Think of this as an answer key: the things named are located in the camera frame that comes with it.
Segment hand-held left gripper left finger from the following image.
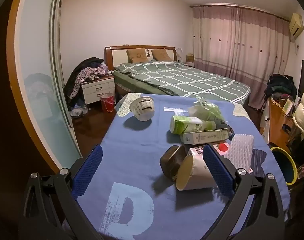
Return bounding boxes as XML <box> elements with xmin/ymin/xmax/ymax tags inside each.
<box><xmin>20</xmin><ymin>144</ymin><xmax>104</xmax><ymax>240</ymax></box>

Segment green checkered duvet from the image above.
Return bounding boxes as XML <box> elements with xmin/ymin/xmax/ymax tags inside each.
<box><xmin>114</xmin><ymin>61</ymin><xmax>251</xmax><ymax>104</ymax></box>

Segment white plastic bowl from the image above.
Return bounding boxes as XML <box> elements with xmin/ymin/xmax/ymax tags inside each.
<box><xmin>129</xmin><ymin>96</ymin><xmax>155</xmax><ymax>122</ymax></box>

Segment wooden bed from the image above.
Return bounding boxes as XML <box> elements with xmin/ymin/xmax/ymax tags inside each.
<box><xmin>104</xmin><ymin>45</ymin><xmax>251</xmax><ymax>104</ymax></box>

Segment long white carton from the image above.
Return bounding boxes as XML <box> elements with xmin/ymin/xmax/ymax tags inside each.
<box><xmin>183</xmin><ymin>129</ymin><xmax>229</xmax><ymax>145</ymax></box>

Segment blue star print tablecloth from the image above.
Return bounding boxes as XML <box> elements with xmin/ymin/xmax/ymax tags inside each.
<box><xmin>64</xmin><ymin>92</ymin><xmax>291</xmax><ymax>240</ymax></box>

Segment wooden desk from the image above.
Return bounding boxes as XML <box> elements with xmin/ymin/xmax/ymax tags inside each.
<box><xmin>260</xmin><ymin>97</ymin><xmax>296</xmax><ymax>153</ymax></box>

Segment white paper cup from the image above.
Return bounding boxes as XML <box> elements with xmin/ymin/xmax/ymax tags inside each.
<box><xmin>175</xmin><ymin>153</ymin><xmax>218</xmax><ymax>191</ymax></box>

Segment white nightstand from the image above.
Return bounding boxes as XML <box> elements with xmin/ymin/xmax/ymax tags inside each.
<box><xmin>81</xmin><ymin>76</ymin><xmax>115</xmax><ymax>105</ymax></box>

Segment brown pillow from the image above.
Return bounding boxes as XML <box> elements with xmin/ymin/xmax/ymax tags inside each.
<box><xmin>126</xmin><ymin>47</ymin><xmax>149</xmax><ymax>64</ymax></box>
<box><xmin>151</xmin><ymin>49</ymin><xmax>173</xmax><ymax>62</ymax></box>

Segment pink and white box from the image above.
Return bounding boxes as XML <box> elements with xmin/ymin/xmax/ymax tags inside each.
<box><xmin>188</xmin><ymin>142</ymin><xmax>231</xmax><ymax>159</ymax></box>

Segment air conditioner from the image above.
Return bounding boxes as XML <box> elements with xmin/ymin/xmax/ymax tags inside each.
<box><xmin>289</xmin><ymin>13</ymin><xmax>304</xmax><ymax>40</ymax></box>

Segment red bucket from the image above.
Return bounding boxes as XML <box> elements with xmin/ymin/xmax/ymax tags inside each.
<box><xmin>100</xmin><ymin>93</ymin><xmax>116</xmax><ymax>112</ymax></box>

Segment pile of clothes on nightstand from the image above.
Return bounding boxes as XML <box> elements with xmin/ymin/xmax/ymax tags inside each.
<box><xmin>64</xmin><ymin>57</ymin><xmax>115</xmax><ymax>105</ymax></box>

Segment pink and white curtain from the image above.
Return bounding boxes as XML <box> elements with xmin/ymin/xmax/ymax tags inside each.
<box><xmin>189</xmin><ymin>4</ymin><xmax>292</xmax><ymax>109</ymax></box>

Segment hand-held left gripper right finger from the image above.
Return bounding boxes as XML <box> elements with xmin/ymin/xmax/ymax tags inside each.
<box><xmin>202</xmin><ymin>144</ymin><xmax>286</xmax><ymax>240</ymax></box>

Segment brown round container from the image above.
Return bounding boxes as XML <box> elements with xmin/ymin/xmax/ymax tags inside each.
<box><xmin>160</xmin><ymin>145</ymin><xmax>190</xmax><ymax>182</ymax></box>

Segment yellow rimmed trash bin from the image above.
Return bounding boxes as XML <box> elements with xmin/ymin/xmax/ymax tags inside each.
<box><xmin>270</xmin><ymin>146</ymin><xmax>297</xmax><ymax>186</ymax></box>

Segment pile of dark clothes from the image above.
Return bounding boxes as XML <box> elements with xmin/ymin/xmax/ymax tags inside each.
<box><xmin>266</xmin><ymin>74</ymin><xmax>297</xmax><ymax>105</ymax></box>

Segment sliding wardrobe door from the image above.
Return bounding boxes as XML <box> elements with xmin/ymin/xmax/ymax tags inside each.
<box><xmin>6</xmin><ymin>0</ymin><xmax>82</xmax><ymax>173</ymax></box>

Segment white and green plastic bag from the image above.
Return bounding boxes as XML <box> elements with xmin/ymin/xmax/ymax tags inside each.
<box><xmin>188</xmin><ymin>100</ymin><xmax>226</xmax><ymax>128</ymax></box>

